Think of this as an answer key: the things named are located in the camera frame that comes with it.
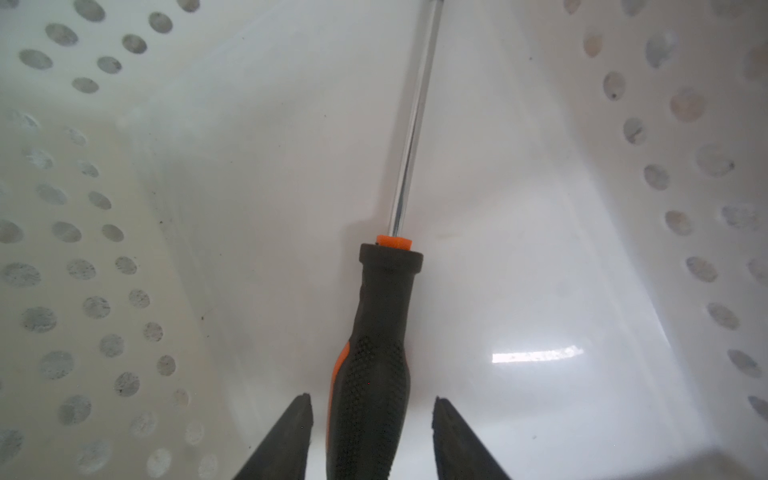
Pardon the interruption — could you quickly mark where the white perforated plastic bin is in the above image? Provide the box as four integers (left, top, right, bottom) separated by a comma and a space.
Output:
1, 1, 767, 479

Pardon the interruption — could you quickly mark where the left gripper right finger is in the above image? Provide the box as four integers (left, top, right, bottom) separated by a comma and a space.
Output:
432, 397, 510, 480

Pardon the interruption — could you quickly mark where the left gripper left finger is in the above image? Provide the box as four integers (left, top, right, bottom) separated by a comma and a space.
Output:
234, 393, 314, 480

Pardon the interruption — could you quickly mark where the black orange screwdriver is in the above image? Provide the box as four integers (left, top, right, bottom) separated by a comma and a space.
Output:
326, 1, 444, 479

